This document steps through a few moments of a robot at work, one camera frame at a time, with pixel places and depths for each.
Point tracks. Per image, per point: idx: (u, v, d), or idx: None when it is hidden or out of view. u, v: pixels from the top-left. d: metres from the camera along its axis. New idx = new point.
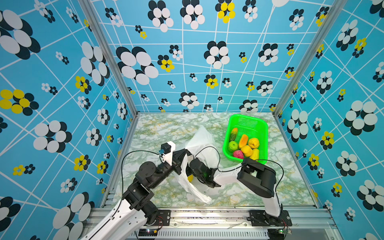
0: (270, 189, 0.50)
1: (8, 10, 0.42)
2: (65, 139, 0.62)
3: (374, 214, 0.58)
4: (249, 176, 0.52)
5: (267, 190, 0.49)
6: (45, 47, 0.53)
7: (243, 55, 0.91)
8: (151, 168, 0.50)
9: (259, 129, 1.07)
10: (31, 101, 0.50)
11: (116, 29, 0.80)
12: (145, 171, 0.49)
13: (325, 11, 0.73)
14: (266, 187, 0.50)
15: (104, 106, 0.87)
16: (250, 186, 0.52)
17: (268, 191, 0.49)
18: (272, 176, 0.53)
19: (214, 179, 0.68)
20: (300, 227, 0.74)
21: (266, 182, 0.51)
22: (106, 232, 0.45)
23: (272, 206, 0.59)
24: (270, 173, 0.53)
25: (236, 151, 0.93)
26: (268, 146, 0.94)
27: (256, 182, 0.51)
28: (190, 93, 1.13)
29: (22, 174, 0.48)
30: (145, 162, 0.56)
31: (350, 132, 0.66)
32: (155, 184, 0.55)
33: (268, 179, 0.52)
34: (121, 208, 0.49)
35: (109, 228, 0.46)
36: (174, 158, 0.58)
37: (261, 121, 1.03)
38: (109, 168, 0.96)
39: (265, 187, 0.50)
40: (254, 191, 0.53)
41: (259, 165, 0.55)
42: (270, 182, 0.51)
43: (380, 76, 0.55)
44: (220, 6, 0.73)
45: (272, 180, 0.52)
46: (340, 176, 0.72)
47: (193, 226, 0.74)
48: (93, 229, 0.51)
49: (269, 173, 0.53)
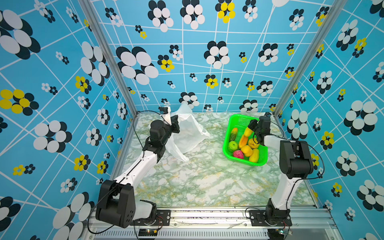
0: (293, 170, 0.54)
1: (8, 10, 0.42)
2: (65, 139, 0.62)
3: (375, 214, 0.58)
4: (288, 147, 0.56)
5: (289, 167, 0.54)
6: (45, 47, 0.53)
7: (243, 55, 0.91)
8: (161, 122, 0.62)
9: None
10: (31, 101, 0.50)
11: (117, 29, 0.80)
12: (156, 126, 0.61)
13: (325, 11, 0.73)
14: (291, 166, 0.54)
15: (104, 106, 0.87)
16: (281, 155, 0.58)
17: (289, 168, 0.54)
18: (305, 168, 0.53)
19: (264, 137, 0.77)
20: (300, 227, 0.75)
21: (296, 163, 0.54)
22: (142, 169, 0.52)
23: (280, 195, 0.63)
24: (307, 166, 0.54)
25: (236, 151, 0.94)
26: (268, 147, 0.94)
27: (289, 155, 0.55)
28: (190, 93, 1.13)
29: (22, 174, 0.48)
30: (152, 121, 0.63)
31: (350, 132, 0.66)
32: (164, 139, 0.68)
33: (300, 164, 0.54)
34: (147, 154, 0.59)
35: (144, 165, 0.53)
36: (171, 119, 0.72)
37: None
38: (110, 168, 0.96)
39: (292, 165, 0.54)
40: (281, 161, 0.59)
41: (306, 152, 0.55)
42: (299, 165, 0.54)
43: (380, 76, 0.55)
44: (220, 6, 0.73)
45: (302, 171, 0.54)
46: (340, 176, 0.72)
47: (192, 226, 0.74)
48: (129, 168, 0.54)
49: (307, 164, 0.54)
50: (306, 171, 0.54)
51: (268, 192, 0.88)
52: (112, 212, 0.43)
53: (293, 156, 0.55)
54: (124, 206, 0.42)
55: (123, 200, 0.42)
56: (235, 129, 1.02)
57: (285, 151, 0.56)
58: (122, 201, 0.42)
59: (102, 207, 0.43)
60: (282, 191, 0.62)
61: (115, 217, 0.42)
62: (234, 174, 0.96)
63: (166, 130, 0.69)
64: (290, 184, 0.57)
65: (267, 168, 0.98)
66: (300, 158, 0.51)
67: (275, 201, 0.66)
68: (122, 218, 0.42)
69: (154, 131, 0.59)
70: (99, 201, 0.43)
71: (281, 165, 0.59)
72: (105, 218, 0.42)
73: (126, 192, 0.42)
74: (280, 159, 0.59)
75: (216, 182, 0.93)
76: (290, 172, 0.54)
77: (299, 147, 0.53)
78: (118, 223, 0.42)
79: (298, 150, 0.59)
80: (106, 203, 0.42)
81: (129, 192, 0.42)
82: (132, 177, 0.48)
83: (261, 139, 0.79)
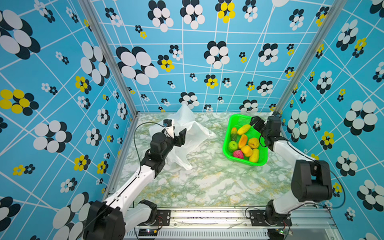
0: (308, 195, 0.46)
1: (8, 10, 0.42)
2: (65, 139, 0.62)
3: (374, 214, 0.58)
4: (306, 170, 0.47)
5: (304, 191, 0.46)
6: (45, 47, 0.53)
7: (243, 55, 0.91)
8: (163, 135, 0.60)
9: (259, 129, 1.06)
10: (31, 101, 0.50)
11: (117, 29, 0.80)
12: (158, 138, 0.59)
13: (325, 11, 0.73)
14: (306, 191, 0.46)
15: (104, 106, 0.87)
16: (296, 176, 0.49)
17: (304, 193, 0.46)
18: (323, 195, 0.46)
19: (276, 142, 0.66)
20: (300, 227, 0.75)
21: (313, 189, 0.46)
22: (135, 189, 0.49)
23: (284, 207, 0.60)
24: (325, 192, 0.46)
25: (236, 151, 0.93)
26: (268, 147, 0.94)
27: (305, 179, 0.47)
28: (190, 93, 1.13)
29: (22, 174, 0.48)
30: (154, 134, 0.60)
31: (350, 132, 0.66)
32: (165, 152, 0.64)
33: (317, 190, 0.46)
34: (144, 170, 0.56)
35: (139, 183, 0.51)
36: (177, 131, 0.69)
37: None
38: (109, 168, 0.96)
39: (308, 191, 0.46)
40: (294, 182, 0.50)
41: (326, 177, 0.46)
42: (316, 192, 0.46)
43: (380, 76, 0.55)
44: (220, 6, 0.73)
45: (319, 196, 0.46)
46: (340, 176, 0.72)
47: (192, 226, 0.74)
48: (122, 187, 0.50)
49: (325, 190, 0.46)
50: (323, 197, 0.46)
51: (268, 192, 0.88)
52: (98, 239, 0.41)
53: (309, 180, 0.47)
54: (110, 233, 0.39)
55: (111, 225, 0.39)
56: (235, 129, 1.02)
57: (300, 175, 0.47)
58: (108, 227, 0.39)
59: (89, 230, 0.41)
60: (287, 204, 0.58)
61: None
62: (234, 174, 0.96)
63: (168, 143, 0.67)
64: (299, 203, 0.50)
65: (267, 168, 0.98)
66: (317, 182, 0.48)
67: (277, 207, 0.64)
68: None
69: (155, 144, 0.57)
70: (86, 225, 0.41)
71: (293, 186, 0.51)
72: None
73: (115, 216, 0.40)
74: (293, 180, 0.51)
75: (217, 182, 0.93)
76: (304, 197, 0.46)
77: (318, 168, 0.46)
78: None
79: (316, 170, 0.50)
80: (93, 227, 0.41)
81: (117, 217, 0.40)
82: (123, 199, 0.45)
83: (270, 142, 0.69)
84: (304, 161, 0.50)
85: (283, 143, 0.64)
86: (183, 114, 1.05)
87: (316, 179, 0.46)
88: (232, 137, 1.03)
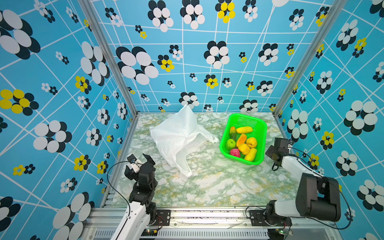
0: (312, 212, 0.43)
1: (8, 10, 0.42)
2: (65, 139, 0.62)
3: (375, 214, 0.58)
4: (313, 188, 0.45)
5: (308, 207, 0.44)
6: (45, 47, 0.53)
7: (243, 55, 0.91)
8: (151, 165, 0.63)
9: (258, 130, 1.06)
10: (31, 101, 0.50)
11: (117, 29, 0.80)
12: (145, 169, 0.61)
13: (325, 11, 0.73)
14: (311, 209, 0.43)
15: (104, 106, 0.87)
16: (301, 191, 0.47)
17: (308, 209, 0.44)
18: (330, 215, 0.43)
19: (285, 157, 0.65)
20: (300, 227, 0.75)
21: (318, 206, 0.44)
22: (129, 230, 0.49)
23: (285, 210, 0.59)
24: (333, 212, 0.43)
25: (233, 149, 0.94)
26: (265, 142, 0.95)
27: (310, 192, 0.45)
28: (190, 93, 1.13)
29: (22, 174, 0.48)
30: (142, 165, 0.63)
31: (350, 132, 0.66)
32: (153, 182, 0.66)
33: (323, 211, 0.43)
34: (133, 207, 0.56)
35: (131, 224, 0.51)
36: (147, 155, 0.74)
37: (260, 121, 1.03)
38: (109, 168, 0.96)
39: (312, 208, 0.44)
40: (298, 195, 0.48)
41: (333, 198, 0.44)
42: (321, 211, 0.43)
43: (380, 76, 0.55)
44: (220, 6, 0.73)
45: (325, 216, 0.43)
46: (340, 176, 0.72)
47: (192, 226, 0.74)
48: (115, 233, 0.48)
49: (333, 210, 0.43)
50: (330, 217, 0.43)
51: (268, 192, 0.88)
52: None
53: (315, 196, 0.44)
54: None
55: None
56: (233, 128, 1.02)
57: (306, 190, 0.45)
58: None
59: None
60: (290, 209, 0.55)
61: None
62: (234, 174, 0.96)
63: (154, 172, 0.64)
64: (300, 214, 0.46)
65: (266, 168, 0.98)
66: (325, 201, 0.45)
67: (277, 209, 0.64)
68: None
69: (144, 175, 0.59)
70: None
71: (297, 198, 0.49)
72: None
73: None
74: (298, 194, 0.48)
75: (217, 182, 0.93)
76: (309, 214, 0.44)
77: (326, 185, 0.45)
78: None
79: (324, 188, 0.48)
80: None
81: None
82: None
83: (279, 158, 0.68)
84: (311, 177, 0.46)
85: (292, 158, 0.63)
86: (187, 122, 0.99)
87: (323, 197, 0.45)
88: (232, 136, 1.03)
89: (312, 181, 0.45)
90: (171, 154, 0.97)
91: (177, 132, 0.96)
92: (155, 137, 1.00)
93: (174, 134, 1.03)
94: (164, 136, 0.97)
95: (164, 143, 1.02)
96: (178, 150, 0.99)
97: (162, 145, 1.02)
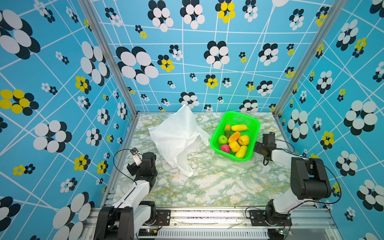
0: (307, 192, 0.47)
1: (8, 10, 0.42)
2: (65, 139, 0.62)
3: (375, 214, 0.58)
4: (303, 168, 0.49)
5: (303, 188, 0.47)
6: (45, 47, 0.53)
7: (243, 55, 0.91)
8: (151, 153, 0.71)
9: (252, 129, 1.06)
10: (31, 101, 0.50)
11: (116, 29, 0.80)
12: (147, 155, 0.69)
13: (325, 11, 0.73)
14: (305, 187, 0.47)
15: (104, 106, 0.87)
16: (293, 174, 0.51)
17: (303, 189, 0.47)
18: (322, 191, 0.46)
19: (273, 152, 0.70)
20: (300, 227, 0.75)
21: (311, 185, 0.47)
22: (138, 192, 0.54)
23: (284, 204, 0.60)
24: (324, 188, 0.47)
25: (223, 145, 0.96)
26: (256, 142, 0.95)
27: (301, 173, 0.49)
28: (190, 93, 1.13)
29: (22, 174, 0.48)
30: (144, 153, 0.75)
31: (350, 132, 0.66)
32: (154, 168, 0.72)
33: (316, 188, 0.47)
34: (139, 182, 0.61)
35: (139, 189, 0.56)
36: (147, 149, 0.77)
37: (254, 120, 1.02)
38: (110, 168, 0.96)
39: (306, 187, 0.47)
40: (292, 180, 0.52)
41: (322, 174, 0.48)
42: (315, 188, 0.47)
43: (380, 76, 0.55)
44: (220, 6, 0.73)
45: (319, 193, 0.46)
46: (340, 176, 0.72)
47: (192, 226, 0.74)
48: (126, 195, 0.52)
49: (324, 186, 0.47)
50: (322, 194, 0.46)
51: (268, 192, 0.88)
52: None
53: (307, 176, 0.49)
54: (125, 227, 0.41)
55: (124, 222, 0.42)
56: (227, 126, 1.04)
57: (298, 170, 0.49)
58: (122, 223, 0.42)
59: (100, 237, 0.41)
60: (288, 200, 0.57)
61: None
62: (234, 174, 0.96)
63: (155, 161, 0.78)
64: (298, 202, 0.52)
65: (266, 168, 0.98)
66: (316, 180, 0.49)
67: (277, 206, 0.65)
68: None
69: (146, 160, 0.66)
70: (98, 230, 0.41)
71: (292, 183, 0.52)
72: None
73: (126, 213, 0.43)
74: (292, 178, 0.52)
75: (216, 182, 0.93)
76: (304, 194, 0.47)
77: (313, 165, 0.52)
78: None
79: (312, 169, 0.52)
80: (104, 232, 0.41)
81: (129, 213, 0.43)
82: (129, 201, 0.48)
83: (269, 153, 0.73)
84: (300, 159, 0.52)
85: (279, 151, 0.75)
86: (188, 124, 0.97)
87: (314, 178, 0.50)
88: (227, 133, 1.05)
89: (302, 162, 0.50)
90: (172, 156, 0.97)
91: (178, 134, 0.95)
92: (154, 138, 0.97)
93: (174, 136, 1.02)
94: (163, 138, 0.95)
95: (165, 144, 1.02)
96: (179, 152, 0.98)
97: (162, 147, 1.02)
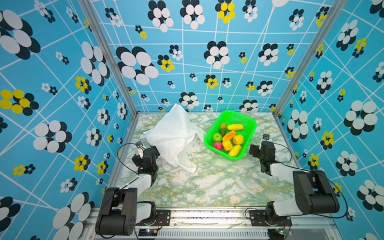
0: (315, 209, 0.44)
1: (8, 10, 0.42)
2: (65, 139, 0.62)
3: (374, 214, 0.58)
4: (306, 183, 0.47)
5: (310, 205, 0.44)
6: (45, 47, 0.53)
7: (243, 55, 0.91)
8: (152, 150, 0.71)
9: (249, 129, 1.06)
10: (31, 101, 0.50)
11: (117, 29, 0.80)
12: (148, 151, 0.70)
13: (325, 11, 0.73)
14: (312, 203, 0.44)
15: (104, 106, 0.87)
16: (298, 190, 0.48)
17: (310, 206, 0.44)
18: (331, 206, 0.44)
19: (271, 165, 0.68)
20: (300, 227, 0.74)
21: (318, 201, 0.44)
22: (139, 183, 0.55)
23: (285, 208, 0.59)
24: (332, 202, 0.44)
25: (217, 142, 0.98)
26: (251, 140, 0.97)
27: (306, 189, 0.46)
28: (190, 93, 1.13)
29: (22, 174, 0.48)
30: (145, 149, 0.72)
31: (350, 132, 0.66)
32: (156, 164, 0.74)
33: (324, 203, 0.44)
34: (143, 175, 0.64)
35: (141, 180, 0.58)
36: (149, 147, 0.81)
37: (251, 119, 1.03)
38: (110, 168, 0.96)
39: (313, 203, 0.44)
40: (297, 195, 0.49)
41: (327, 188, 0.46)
42: (323, 204, 0.44)
43: (380, 76, 0.55)
44: (220, 6, 0.73)
45: (327, 208, 0.44)
46: (340, 176, 0.72)
47: (192, 226, 0.74)
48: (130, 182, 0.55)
49: (331, 200, 0.44)
50: (331, 209, 0.44)
51: (268, 192, 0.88)
52: (114, 219, 0.42)
53: (312, 191, 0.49)
54: (128, 206, 0.44)
55: (127, 201, 0.44)
56: (223, 124, 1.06)
57: (302, 186, 0.46)
58: (126, 202, 0.44)
59: (104, 214, 0.43)
60: (291, 206, 0.55)
61: (119, 226, 0.41)
62: (234, 174, 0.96)
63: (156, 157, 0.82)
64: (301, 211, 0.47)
65: None
66: (322, 193, 0.47)
67: (277, 209, 0.64)
68: (125, 224, 0.41)
69: (147, 156, 0.68)
70: (103, 207, 0.43)
71: (297, 199, 0.49)
72: (108, 227, 0.41)
73: (130, 193, 0.45)
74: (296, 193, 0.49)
75: (216, 182, 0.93)
76: (312, 210, 0.44)
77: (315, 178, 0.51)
78: (122, 231, 0.41)
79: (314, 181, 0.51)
80: (109, 210, 0.43)
81: (132, 192, 0.45)
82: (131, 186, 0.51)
83: (266, 167, 0.71)
84: (302, 173, 0.49)
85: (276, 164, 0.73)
86: (184, 123, 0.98)
87: (319, 191, 0.50)
88: (221, 131, 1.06)
89: (304, 177, 0.48)
90: (172, 155, 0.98)
91: (176, 133, 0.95)
92: (151, 141, 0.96)
93: (173, 136, 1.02)
94: (160, 139, 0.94)
95: (164, 146, 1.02)
96: (179, 151, 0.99)
97: (161, 149, 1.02)
